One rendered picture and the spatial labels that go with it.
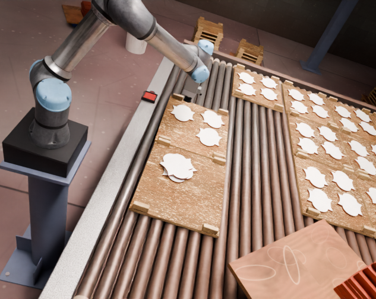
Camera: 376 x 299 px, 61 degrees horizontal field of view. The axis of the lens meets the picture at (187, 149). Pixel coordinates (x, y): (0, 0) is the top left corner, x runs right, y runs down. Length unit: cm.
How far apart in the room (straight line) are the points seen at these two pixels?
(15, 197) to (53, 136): 115
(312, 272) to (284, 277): 12
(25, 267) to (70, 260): 103
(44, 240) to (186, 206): 85
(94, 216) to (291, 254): 69
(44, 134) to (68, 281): 54
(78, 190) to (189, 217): 134
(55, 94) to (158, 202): 54
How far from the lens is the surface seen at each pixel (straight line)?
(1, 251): 221
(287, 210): 151
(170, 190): 130
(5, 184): 250
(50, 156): 131
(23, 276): 210
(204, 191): 135
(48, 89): 124
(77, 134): 141
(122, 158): 140
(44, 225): 173
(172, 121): 163
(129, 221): 119
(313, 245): 128
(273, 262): 114
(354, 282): 118
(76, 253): 112
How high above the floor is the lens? 189
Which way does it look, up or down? 40 degrees down
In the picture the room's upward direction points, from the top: 21 degrees clockwise
